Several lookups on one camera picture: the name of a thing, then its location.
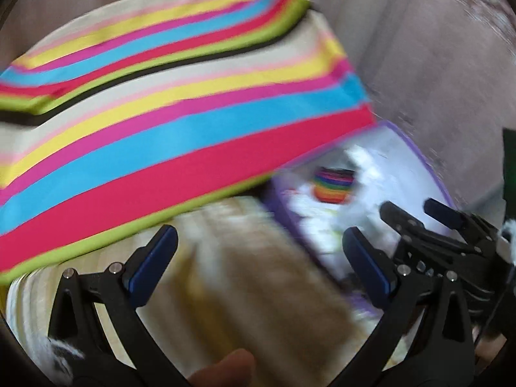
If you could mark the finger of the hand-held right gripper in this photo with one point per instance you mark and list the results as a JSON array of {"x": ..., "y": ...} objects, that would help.
[
  {"x": 397, "y": 217},
  {"x": 443, "y": 211}
]

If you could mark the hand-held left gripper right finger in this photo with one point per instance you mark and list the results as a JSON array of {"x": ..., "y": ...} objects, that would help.
[{"x": 369, "y": 266}]

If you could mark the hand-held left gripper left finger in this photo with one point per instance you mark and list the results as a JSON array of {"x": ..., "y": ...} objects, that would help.
[{"x": 155, "y": 266}]

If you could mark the purple-rimmed white bin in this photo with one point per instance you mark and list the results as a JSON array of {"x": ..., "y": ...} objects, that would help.
[{"x": 403, "y": 161}]

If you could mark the person's left hand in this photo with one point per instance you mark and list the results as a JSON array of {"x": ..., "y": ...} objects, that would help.
[{"x": 225, "y": 371}]

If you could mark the beige striped blanket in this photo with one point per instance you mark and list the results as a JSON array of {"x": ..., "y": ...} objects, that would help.
[{"x": 262, "y": 290}]

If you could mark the striped colourful cloth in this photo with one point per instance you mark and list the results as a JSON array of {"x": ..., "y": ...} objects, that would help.
[{"x": 161, "y": 129}]

